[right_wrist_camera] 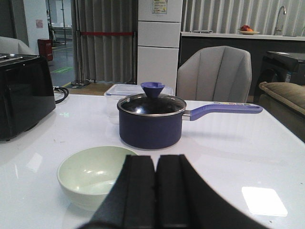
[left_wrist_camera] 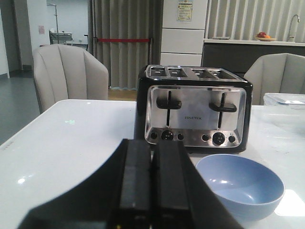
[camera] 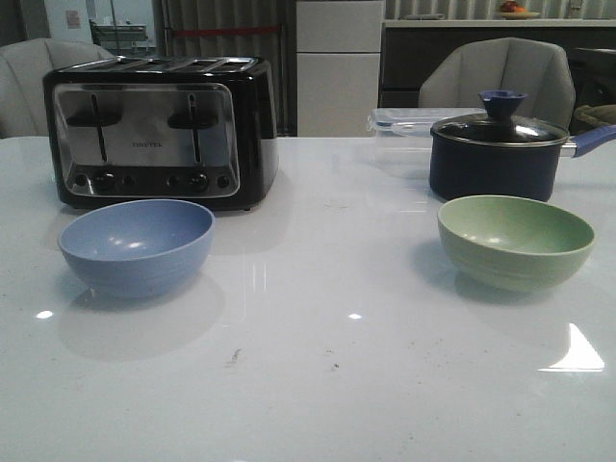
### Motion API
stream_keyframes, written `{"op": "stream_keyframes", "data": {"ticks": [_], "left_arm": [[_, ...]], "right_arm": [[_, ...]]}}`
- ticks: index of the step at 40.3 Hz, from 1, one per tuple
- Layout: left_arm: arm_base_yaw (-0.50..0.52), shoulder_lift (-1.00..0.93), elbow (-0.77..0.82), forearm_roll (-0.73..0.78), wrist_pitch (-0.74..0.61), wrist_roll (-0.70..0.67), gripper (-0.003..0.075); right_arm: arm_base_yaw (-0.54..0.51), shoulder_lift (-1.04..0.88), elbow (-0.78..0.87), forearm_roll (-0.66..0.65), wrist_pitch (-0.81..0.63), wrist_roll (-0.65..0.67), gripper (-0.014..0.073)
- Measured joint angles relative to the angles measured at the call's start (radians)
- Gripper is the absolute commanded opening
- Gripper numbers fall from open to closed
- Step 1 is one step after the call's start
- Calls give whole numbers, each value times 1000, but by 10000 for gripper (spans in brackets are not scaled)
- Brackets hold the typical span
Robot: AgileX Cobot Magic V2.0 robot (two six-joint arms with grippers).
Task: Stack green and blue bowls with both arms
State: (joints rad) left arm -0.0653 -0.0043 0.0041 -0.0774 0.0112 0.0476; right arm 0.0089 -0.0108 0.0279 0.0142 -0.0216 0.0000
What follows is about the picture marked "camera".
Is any clear plastic food container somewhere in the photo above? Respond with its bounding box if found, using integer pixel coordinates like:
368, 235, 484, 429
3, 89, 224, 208
367, 107, 484, 180

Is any grey chair right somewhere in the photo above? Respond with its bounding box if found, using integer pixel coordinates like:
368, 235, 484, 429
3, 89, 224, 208
418, 38, 576, 128

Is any grey chair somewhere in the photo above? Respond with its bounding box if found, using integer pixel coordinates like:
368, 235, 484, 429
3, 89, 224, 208
418, 38, 576, 128
1, 38, 112, 139

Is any black chrome four-slot toaster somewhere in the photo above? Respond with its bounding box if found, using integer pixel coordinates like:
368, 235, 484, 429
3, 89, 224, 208
43, 56, 278, 211

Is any grey chair left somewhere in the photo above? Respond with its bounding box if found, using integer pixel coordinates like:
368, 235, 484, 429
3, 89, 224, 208
1, 38, 112, 139

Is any fruit bowl on counter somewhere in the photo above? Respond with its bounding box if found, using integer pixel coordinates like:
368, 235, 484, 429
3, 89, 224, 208
497, 0, 540, 20

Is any woven basket at right edge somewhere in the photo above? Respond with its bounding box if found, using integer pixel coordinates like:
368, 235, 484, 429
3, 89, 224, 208
574, 104, 616, 134

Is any green bowl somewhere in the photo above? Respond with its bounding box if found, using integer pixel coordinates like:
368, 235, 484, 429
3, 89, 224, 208
437, 194, 596, 292

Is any dark counter with white top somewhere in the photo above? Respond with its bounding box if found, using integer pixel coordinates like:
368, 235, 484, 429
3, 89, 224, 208
378, 19, 615, 107

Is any dark blue saucepan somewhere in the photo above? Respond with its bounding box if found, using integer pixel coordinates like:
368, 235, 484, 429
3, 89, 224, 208
429, 125, 615, 201

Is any glass pot lid blue knob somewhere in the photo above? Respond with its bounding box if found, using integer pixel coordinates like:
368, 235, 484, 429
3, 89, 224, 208
430, 90, 569, 147

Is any blue bowl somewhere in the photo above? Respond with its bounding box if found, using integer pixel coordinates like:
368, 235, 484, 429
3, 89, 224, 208
58, 199, 216, 298

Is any white cabinet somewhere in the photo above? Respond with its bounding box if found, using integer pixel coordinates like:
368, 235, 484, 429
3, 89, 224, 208
295, 1, 386, 138

